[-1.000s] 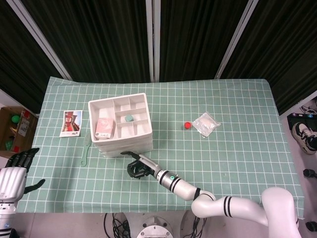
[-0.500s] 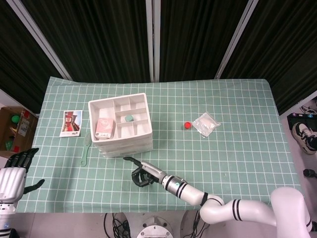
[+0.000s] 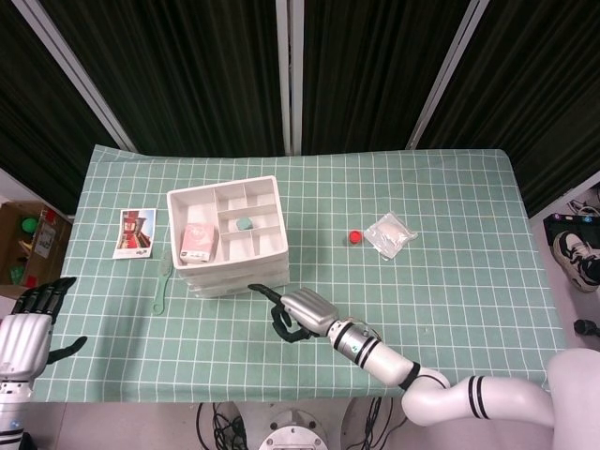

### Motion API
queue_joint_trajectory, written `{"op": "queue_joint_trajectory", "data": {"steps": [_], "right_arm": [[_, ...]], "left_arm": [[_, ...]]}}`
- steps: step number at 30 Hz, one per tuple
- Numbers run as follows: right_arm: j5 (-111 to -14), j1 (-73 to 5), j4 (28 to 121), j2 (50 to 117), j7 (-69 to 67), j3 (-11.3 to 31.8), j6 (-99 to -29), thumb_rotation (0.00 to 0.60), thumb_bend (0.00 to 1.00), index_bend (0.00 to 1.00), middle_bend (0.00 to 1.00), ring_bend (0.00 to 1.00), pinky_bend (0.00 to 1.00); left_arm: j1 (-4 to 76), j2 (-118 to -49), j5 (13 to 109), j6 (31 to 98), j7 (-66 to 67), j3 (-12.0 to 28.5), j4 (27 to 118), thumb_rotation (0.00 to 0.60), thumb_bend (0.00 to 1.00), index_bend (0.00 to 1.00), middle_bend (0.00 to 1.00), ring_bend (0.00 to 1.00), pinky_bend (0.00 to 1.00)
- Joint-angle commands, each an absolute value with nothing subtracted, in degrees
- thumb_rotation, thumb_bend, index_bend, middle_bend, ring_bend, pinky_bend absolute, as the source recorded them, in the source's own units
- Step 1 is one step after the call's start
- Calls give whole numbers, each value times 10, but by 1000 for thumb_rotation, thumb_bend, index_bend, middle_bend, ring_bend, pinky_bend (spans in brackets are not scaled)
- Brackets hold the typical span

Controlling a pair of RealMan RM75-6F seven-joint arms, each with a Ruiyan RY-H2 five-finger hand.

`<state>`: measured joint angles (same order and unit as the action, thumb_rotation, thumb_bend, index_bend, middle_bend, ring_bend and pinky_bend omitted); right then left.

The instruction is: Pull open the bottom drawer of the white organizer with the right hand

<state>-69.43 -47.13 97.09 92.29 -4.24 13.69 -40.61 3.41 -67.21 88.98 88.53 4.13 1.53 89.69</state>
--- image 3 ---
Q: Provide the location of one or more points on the cardboard box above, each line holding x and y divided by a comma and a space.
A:
28, 253

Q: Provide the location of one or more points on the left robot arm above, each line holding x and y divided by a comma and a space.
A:
11, 412

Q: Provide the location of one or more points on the pink white carton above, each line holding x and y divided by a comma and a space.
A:
199, 241

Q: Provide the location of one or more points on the black screen panel white frame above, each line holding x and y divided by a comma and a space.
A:
28, 117
375, 70
187, 70
539, 94

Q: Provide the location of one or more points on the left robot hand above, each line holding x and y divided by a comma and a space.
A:
23, 342

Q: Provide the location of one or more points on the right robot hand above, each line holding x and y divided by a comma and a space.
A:
309, 314

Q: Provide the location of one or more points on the small teal item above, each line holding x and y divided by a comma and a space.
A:
244, 224

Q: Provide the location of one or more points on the red bottle cap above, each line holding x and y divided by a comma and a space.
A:
355, 237

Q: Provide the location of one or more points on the white gauze in clear packet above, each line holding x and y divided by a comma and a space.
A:
388, 234

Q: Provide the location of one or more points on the white plastic drawer cabinet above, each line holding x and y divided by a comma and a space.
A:
225, 272

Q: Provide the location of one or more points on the black white sneaker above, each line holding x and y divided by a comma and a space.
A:
579, 258

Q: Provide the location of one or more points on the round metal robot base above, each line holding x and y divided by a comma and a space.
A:
293, 431

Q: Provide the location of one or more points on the green checked tablecloth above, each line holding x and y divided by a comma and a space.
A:
375, 319

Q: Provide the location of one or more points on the photo postcard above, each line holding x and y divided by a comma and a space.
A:
135, 234

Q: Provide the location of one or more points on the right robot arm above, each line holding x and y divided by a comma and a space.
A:
445, 394

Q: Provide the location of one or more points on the green ball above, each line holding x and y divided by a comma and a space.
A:
29, 224

